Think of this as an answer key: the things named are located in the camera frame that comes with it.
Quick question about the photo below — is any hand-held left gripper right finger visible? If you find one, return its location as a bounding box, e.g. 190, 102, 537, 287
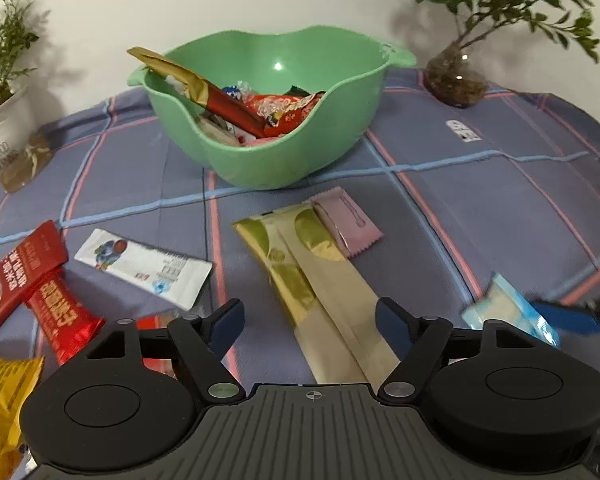
375, 297, 536, 404

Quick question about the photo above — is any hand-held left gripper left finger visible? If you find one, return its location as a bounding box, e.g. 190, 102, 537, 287
87, 298, 245, 403

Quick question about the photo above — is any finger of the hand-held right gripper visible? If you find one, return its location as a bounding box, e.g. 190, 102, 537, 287
530, 301, 600, 346

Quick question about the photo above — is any light blue snack packet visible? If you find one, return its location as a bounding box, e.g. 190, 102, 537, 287
461, 273, 564, 350

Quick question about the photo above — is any green plastic bowl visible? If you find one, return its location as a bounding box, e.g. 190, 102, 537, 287
127, 24, 415, 191

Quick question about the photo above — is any red and gold snack bag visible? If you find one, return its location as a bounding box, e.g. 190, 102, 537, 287
127, 46, 281, 139

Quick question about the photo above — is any beige long packet green spot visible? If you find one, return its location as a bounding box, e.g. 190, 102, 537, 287
272, 202, 402, 386

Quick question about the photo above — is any olive gold long packet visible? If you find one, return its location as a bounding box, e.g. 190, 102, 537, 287
231, 212, 324, 334

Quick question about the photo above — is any white packet with berry print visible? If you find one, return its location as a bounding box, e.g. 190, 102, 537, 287
73, 228, 215, 311

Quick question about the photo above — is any pink snack packet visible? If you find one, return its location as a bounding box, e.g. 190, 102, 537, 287
310, 187, 385, 260

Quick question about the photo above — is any plaid blue tablecloth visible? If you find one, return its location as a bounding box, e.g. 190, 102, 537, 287
0, 64, 600, 480

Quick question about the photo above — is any small red foil packet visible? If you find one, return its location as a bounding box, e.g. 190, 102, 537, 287
25, 268, 106, 366

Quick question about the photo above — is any white packet in bowl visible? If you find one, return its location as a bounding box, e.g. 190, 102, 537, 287
197, 114, 242, 147

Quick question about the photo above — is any red clear-window snack packet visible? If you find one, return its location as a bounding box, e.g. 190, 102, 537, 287
240, 90, 327, 136

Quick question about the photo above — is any large red snack packet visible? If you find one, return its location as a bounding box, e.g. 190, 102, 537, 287
0, 220, 70, 344

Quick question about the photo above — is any small blue white candy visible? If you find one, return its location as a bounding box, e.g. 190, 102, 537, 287
222, 80, 254, 99

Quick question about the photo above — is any yellow snack packet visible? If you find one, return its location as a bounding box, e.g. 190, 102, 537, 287
0, 348, 46, 480

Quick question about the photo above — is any leafy plant in glass vase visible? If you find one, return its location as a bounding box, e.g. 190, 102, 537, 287
394, 0, 600, 110

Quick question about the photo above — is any small glass jar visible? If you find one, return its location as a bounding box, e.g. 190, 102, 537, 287
0, 129, 55, 195

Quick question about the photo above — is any fine-leaved plant in white pot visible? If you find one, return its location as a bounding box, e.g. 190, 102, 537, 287
0, 0, 44, 189

